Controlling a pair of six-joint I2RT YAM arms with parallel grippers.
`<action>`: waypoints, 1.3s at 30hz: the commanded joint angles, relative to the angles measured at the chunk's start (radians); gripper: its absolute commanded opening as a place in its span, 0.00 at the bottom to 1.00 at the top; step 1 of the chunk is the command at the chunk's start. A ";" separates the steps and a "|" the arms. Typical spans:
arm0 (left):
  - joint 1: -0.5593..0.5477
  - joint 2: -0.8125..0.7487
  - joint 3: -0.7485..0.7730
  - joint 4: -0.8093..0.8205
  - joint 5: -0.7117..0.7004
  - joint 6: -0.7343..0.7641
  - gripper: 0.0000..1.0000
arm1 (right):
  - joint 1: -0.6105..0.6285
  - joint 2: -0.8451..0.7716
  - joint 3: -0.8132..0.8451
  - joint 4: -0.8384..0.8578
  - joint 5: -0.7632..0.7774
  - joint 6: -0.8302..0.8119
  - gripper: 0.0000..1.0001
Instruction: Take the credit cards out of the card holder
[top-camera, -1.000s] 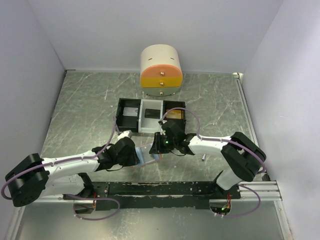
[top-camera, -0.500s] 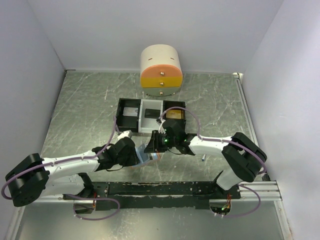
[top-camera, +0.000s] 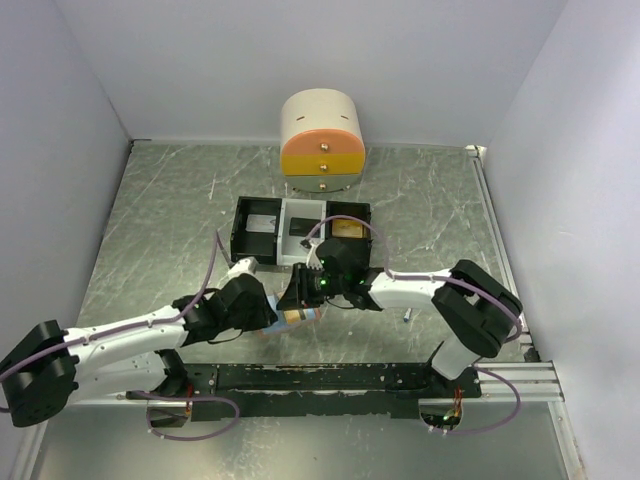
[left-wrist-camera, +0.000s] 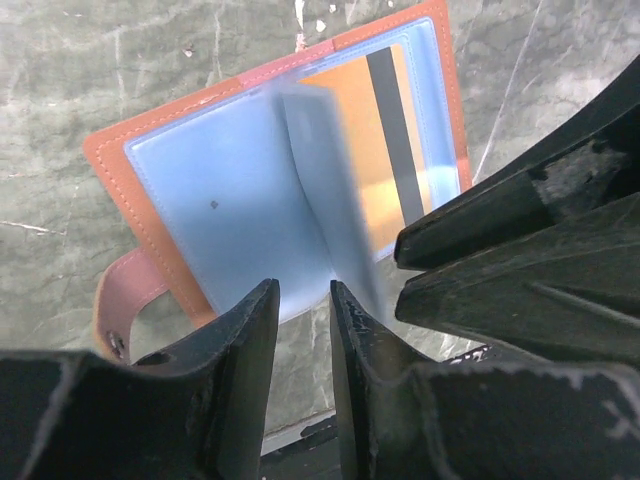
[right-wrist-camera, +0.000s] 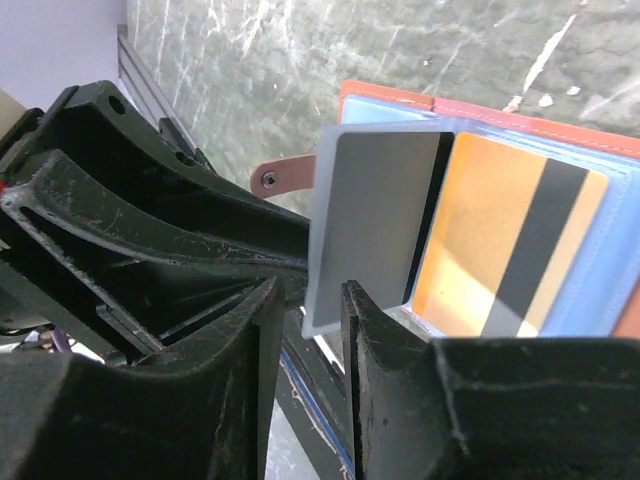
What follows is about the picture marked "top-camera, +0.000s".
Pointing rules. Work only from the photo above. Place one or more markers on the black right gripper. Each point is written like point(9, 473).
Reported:
point(297, 295)

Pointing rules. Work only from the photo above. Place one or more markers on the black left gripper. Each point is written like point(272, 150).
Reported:
point(265, 314)

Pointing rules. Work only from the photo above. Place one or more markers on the gold card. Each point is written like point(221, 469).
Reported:
point(347, 228)
point(299, 316)

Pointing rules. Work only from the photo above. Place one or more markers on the orange leather card holder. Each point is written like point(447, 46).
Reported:
point(280, 326)

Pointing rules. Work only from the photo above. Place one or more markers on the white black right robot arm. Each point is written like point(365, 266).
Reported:
point(480, 312)

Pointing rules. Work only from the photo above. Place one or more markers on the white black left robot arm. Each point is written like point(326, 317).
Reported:
point(52, 367)

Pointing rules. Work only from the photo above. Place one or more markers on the black card in tray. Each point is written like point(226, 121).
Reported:
point(301, 227)

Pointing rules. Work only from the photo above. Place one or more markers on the white card in tray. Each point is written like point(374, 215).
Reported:
point(259, 223)

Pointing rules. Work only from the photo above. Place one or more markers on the gold card in tray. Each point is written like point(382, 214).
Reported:
point(347, 228)

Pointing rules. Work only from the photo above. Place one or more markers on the three-compartment black white tray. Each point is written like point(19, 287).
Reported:
point(280, 249)

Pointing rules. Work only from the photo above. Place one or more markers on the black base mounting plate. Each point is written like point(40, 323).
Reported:
point(259, 390)

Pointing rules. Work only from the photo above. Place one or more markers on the round cream drawer cabinet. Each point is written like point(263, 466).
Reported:
point(322, 148)

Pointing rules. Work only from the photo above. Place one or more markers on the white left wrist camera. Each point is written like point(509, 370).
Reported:
point(244, 266)

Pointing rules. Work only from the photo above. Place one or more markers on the aluminium rail front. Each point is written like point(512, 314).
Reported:
point(498, 382)

